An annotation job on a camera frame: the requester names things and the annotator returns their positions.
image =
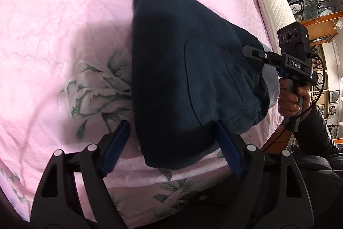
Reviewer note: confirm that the white quilted pillow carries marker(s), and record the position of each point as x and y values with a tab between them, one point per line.
273	3

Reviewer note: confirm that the person's right hand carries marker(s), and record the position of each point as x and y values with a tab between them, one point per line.
288	100

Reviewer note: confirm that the person's right forearm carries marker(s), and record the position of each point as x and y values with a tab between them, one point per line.
319	132

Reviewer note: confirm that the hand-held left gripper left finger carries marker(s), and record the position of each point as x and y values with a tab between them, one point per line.
118	145

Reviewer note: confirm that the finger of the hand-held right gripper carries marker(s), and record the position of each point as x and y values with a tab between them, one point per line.
261	55

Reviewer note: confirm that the person's black jacket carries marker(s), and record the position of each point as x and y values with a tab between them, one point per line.
321	178

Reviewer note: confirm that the navy pants with grey cuffs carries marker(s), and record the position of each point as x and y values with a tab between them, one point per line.
182	70

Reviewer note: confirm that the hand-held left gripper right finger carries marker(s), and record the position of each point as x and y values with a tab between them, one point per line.
230	148

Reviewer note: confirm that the wooden display cabinet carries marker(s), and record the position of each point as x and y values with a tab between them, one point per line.
321	27

